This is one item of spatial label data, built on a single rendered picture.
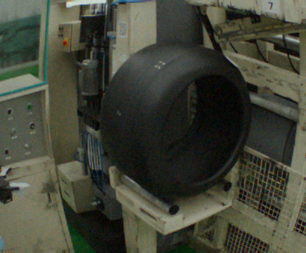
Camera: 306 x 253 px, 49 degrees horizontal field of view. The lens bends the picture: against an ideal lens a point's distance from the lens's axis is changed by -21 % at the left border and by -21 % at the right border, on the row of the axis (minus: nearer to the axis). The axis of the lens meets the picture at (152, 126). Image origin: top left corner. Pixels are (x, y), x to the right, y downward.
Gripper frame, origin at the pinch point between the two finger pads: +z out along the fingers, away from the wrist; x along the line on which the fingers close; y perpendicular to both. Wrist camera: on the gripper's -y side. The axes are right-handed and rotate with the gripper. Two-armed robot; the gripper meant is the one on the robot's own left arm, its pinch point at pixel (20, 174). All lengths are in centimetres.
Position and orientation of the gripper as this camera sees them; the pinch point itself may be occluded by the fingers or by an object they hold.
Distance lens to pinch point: 141.2
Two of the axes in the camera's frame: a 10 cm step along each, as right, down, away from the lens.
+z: 6.2, -2.8, 7.4
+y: -1.0, 9.0, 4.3
